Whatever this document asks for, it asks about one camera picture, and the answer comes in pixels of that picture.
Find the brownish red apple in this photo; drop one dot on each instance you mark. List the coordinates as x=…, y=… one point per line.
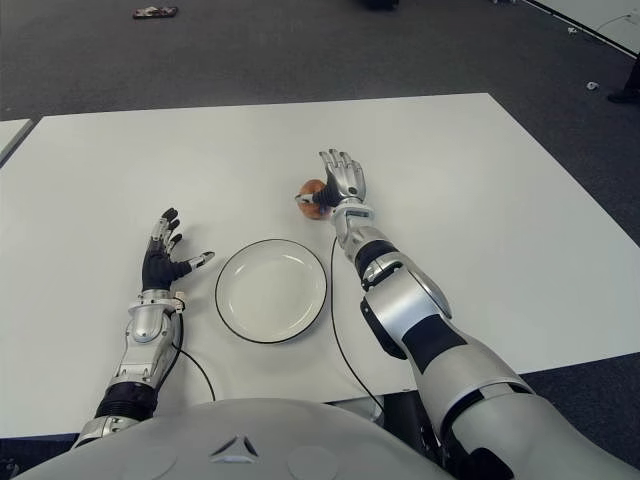
x=309, y=210

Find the white side table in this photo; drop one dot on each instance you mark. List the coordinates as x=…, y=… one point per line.
x=12, y=137

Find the black metal robot part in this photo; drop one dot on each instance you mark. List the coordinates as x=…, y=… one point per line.
x=7, y=470

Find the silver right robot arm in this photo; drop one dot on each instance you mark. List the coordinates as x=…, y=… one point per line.
x=440, y=340

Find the white plate with black rim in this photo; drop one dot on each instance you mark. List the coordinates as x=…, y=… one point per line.
x=272, y=292

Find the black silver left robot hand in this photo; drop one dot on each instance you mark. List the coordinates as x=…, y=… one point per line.
x=156, y=267

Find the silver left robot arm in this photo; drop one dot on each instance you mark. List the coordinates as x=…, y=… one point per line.
x=142, y=335

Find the dark red flat floor item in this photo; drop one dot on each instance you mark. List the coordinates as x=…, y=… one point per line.
x=155, y=12

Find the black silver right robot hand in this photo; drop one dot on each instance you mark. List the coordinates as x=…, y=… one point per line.
x=345, y=180

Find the white paper scrap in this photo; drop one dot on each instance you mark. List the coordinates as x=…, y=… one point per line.
x=592, y=86

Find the grey robot torso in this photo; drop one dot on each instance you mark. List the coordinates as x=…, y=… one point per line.
x=225, y=440

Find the black shoe and trouser leg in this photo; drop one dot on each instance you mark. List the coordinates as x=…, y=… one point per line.
x=629, y=85

